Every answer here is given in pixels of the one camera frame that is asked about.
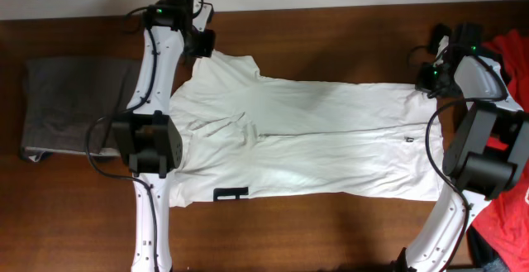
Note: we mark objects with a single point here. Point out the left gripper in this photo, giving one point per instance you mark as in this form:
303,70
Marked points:
205,46

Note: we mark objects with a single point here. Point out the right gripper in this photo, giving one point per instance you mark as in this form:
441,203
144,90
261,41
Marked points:
423,83

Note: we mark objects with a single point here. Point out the white t-shirt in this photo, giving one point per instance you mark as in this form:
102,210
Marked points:
278,137

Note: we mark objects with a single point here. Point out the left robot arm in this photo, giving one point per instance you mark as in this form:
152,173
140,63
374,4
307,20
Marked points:
147,139

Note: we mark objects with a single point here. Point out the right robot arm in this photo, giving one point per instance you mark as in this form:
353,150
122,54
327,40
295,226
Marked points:
488,152

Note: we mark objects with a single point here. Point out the black garment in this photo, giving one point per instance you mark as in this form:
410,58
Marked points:
451,46

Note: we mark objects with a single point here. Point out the folded grey trousers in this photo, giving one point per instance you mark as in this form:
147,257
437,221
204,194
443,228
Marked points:
64,95

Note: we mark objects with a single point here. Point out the red t-shirt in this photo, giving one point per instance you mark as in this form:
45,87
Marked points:
504,223

